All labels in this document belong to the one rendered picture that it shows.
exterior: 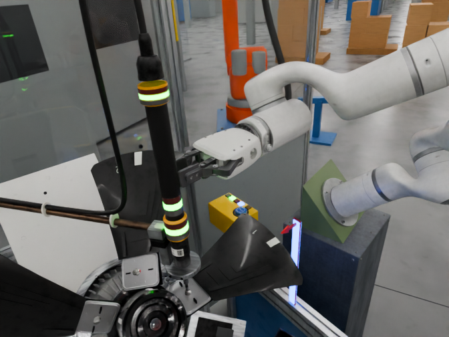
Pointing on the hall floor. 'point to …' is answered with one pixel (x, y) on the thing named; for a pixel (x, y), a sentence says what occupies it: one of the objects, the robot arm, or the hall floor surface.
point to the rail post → (232, 307)
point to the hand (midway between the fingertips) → (183, 171)
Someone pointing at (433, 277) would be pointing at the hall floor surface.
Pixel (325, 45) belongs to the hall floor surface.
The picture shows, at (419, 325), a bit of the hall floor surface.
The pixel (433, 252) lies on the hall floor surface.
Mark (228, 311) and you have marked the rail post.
